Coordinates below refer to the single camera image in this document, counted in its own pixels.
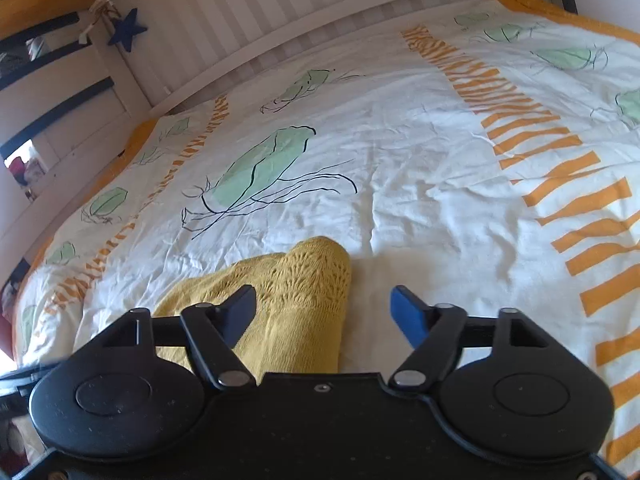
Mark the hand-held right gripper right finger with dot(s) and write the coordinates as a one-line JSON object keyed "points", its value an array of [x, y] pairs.
{"points": [[407, 315]]}

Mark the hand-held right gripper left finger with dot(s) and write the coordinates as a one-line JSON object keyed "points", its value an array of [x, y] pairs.
{"points": [[240, 310]]}

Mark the yellow knitted garment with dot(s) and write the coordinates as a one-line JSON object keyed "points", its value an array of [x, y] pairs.
{"points": [[300, 285]]}

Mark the white printed blanket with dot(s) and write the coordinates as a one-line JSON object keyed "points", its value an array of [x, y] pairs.
{"points": [[425, 185]]}

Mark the white slatted headboard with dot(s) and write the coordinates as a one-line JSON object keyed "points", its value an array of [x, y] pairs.
{"points": [[250, 25]]}

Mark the blue star decoration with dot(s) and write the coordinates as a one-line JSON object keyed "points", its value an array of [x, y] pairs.
{"points": [[127, 30]]}

